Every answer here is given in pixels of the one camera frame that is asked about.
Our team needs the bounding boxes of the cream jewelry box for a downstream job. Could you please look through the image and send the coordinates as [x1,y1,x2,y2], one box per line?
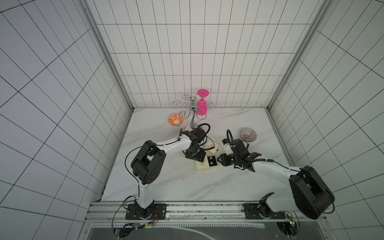
[195,156,218,171]
[203,140,220,156]

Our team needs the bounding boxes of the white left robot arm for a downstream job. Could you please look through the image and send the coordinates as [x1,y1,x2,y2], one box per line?
[126,123,211,220]

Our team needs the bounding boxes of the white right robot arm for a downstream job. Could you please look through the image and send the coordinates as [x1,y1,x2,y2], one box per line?
[218,138,335,220]

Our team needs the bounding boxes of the purple striped glass bowl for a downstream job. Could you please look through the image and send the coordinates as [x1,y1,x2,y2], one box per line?
[240,128,257,142]

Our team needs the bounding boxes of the orange patterned small bowl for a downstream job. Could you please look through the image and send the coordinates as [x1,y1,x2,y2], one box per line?
[168,114,184,126]

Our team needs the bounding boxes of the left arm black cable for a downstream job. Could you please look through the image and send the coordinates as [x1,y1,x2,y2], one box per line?
[124,143,151,184]

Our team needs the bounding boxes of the chrome jewelry stand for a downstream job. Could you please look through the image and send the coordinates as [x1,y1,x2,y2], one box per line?
[171,95,214,130]

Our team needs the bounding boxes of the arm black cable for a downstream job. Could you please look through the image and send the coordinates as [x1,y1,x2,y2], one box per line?
[124,143,151,184]
[225,129,236,146]

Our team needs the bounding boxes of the pink goblet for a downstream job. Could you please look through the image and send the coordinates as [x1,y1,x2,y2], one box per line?
[197,89,209,116]

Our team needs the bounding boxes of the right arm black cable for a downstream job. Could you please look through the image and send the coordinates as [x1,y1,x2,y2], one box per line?
[225,129,236,146]

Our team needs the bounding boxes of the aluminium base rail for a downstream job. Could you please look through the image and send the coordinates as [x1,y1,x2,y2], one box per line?
[85,200,304,224]

